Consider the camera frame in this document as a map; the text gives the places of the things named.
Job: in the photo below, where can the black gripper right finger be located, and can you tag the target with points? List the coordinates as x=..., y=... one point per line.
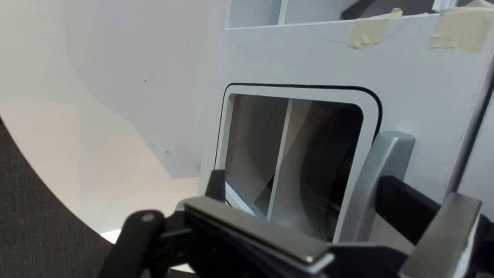
x=442, y=237

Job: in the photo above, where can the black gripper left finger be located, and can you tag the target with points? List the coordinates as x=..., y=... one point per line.
x=257, y=237

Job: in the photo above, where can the white oven door with window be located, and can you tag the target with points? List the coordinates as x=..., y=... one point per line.
x=411, y=93

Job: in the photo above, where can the white toy kitchen body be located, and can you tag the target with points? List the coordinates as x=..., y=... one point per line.
x=257, y=10

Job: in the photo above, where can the beige masking tape piece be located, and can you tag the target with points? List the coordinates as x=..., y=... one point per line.
x=464, y=28
x=373, y=31

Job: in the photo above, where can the round white table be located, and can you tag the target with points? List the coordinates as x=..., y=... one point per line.
x=78, y=78

